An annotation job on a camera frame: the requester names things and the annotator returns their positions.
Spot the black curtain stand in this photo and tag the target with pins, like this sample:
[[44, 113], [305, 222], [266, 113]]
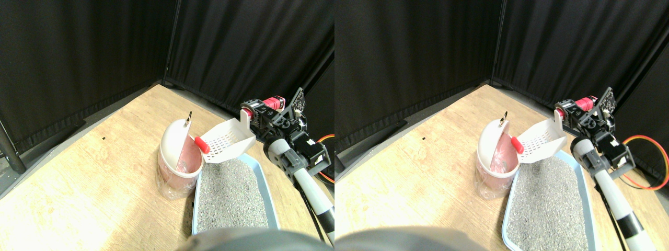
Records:
[[319, 70], [643, 68], [11, 149], [171, 42], [497, 42]]

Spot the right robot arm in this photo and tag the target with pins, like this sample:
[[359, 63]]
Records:
[[611, 193], [308, 178]]

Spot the blue litter tray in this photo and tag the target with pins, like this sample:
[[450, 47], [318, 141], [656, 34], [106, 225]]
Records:
[[543, 198], [230, 193]]

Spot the red lump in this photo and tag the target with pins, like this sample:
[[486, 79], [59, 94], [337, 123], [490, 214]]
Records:
[[517, 145], [202, 145]]

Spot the white bin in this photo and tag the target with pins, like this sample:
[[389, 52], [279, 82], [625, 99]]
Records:
[[491, 151], [175, 146]]

